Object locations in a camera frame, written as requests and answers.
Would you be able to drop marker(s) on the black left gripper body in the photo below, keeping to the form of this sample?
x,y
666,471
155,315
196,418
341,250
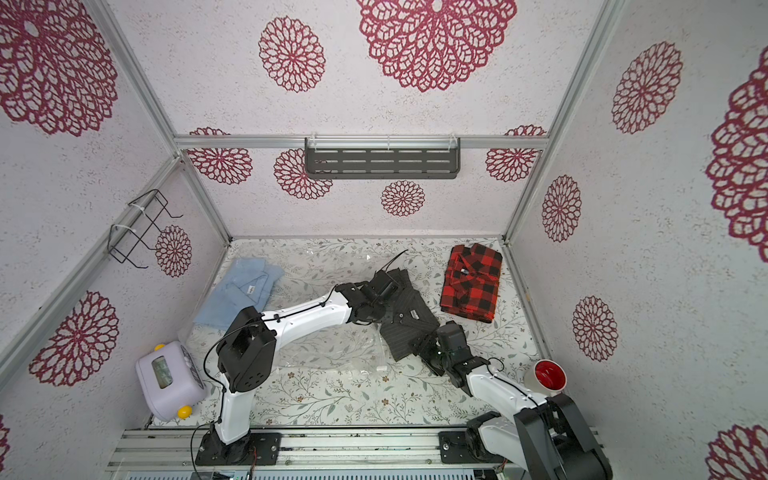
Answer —
x,y
380,312

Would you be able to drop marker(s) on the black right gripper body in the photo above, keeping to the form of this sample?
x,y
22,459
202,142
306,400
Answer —
x,y
432,358

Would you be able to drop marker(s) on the dark grey shirt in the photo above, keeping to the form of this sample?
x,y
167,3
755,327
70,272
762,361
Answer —
x,y
408,317

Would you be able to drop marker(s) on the red black plaid shirt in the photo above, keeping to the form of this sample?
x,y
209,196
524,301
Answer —
x,y
471,282

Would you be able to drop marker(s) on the light blue shirt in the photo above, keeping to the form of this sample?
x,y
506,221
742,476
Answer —
x,y
247,283

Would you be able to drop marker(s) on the clear plastic vacuum bag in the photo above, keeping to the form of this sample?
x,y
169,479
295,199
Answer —
x,y
253,337

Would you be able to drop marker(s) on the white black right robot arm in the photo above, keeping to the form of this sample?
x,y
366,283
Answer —
x,y
546,436

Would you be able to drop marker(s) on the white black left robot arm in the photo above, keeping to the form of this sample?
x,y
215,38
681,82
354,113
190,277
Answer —
x,y
282,348

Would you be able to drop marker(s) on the red white mug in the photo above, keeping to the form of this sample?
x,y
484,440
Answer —
x,y
546,377

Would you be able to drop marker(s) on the lilac toy toaster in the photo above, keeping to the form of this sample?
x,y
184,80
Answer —
x,y
170,382

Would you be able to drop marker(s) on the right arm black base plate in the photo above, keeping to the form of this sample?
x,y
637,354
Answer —
x,y
465,446

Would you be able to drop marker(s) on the dark grey wall shelf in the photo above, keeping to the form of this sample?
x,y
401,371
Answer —
x,y
386,159

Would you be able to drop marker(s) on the aluminium mounting rail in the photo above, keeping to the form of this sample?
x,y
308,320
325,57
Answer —
x,y
307,448

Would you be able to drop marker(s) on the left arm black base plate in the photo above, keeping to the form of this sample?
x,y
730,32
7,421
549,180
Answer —
x,y
259,449

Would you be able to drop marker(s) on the black wire wall rack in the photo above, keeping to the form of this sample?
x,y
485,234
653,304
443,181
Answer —
x,y
125,238

